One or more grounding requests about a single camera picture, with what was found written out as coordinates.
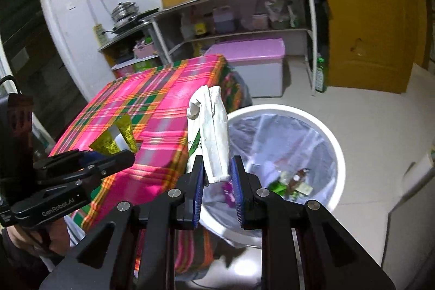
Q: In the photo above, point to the white plastic jug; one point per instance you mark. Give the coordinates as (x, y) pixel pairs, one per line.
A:
(185, 28)

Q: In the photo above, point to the white round bin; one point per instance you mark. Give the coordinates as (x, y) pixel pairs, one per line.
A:
(272, 109)

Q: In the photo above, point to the purple snack packet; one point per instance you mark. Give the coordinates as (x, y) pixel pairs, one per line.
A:
(227, 191)

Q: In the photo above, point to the small brown bottle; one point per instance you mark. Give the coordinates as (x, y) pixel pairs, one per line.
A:
(299, 176)

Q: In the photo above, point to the green snack packet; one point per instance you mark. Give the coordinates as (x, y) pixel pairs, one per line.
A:
(277, 188)

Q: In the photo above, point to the green plastic bottle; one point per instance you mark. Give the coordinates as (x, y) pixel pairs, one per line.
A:
(319, 74)

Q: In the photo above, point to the wall power strip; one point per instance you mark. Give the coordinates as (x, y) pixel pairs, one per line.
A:
(99, 33)

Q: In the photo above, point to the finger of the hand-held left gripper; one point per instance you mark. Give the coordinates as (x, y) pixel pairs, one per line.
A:
(93, 157)
(112, 161)

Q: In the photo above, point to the pink plastic basket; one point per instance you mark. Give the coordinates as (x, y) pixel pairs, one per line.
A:
(144, 48)

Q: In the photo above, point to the clear bin liner bag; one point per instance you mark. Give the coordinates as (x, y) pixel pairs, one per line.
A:
(272, 140)

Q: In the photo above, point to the pink lid storage box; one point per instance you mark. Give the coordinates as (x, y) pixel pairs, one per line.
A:
(251, 54)

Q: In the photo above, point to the white paper bag green print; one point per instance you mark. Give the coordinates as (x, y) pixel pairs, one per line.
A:
(212, 133)

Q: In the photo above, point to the steel pot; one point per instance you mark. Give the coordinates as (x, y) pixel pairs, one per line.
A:
(124, 11)

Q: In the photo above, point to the yellow packet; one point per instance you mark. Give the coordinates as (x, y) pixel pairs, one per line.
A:
(108, 144)

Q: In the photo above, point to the pink plaid tablecloth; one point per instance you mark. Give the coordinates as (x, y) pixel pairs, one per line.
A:
(159, 99)

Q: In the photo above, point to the black induction cooker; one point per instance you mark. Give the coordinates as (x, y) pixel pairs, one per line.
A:
(132, 21)

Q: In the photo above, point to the yellow label sauce bottle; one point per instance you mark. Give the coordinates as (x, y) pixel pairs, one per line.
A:
(200, 27)

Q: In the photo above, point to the person's left forearm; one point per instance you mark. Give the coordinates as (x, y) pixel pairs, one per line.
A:
(20, 237)

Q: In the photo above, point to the white appliance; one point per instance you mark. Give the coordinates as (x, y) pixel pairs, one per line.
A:
(411, 225)

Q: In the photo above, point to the low grey shelf cabinet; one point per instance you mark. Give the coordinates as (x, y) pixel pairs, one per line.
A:
(125, 38)

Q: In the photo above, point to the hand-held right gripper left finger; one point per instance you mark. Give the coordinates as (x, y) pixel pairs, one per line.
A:
(198, 198)

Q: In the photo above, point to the purple plastic jug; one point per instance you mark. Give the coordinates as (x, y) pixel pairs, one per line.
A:
(224, 20)

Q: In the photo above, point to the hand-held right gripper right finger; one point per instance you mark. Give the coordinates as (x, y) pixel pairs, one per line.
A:
(238, 198)

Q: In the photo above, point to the yellow wooden door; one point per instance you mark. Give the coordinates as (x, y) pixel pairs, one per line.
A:
(370, 21)

